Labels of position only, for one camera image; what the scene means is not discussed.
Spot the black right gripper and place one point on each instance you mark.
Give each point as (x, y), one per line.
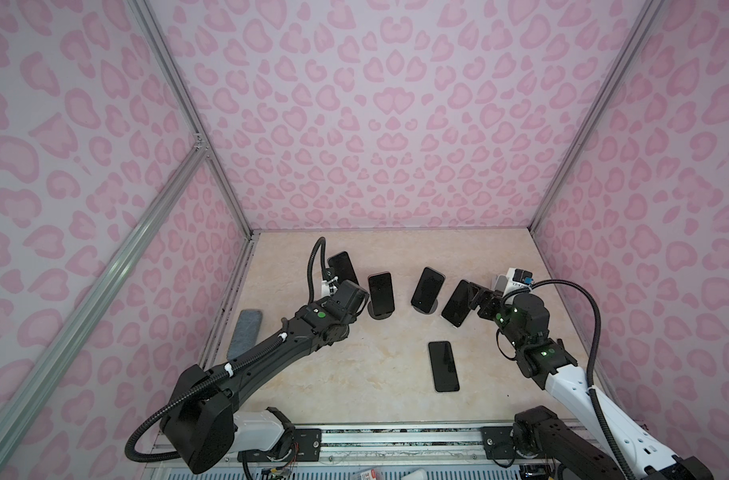
(494, 298)

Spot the black phone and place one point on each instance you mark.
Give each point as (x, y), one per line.
(457, 308)

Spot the purple phone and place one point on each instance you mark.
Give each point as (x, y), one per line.
(342, 267)

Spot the white phone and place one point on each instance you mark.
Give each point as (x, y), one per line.
(443, 368)

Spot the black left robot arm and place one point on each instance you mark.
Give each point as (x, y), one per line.
(204, 424)

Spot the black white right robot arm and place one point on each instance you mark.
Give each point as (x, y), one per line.
(618, 447)

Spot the green phone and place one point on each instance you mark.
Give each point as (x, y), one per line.
(427, 288)
(381, 292)

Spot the centre round black stand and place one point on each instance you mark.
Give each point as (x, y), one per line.
(377, 316)

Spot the centre right white stand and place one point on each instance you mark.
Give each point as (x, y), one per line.
(429, 311)

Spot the centre right green phone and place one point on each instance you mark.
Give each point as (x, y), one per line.
(427, 288)

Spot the left diagonal aluminium beam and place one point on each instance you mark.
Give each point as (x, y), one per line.
(17, 417)

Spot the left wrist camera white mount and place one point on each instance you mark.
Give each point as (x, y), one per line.
(330, 283)

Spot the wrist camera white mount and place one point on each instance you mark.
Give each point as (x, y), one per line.
(330, 283)
(514, 279)

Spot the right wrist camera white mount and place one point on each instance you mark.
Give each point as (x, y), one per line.
(514, 279)

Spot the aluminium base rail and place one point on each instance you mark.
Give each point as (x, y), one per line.
(443, 450)

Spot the right corner aluminium post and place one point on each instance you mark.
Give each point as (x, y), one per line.
(645, 23)

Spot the corner aluminium post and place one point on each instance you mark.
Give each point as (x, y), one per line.
(147, 22)
(645, 23)

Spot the left corner aluminium post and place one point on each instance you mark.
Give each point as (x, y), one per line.
(147, 22)

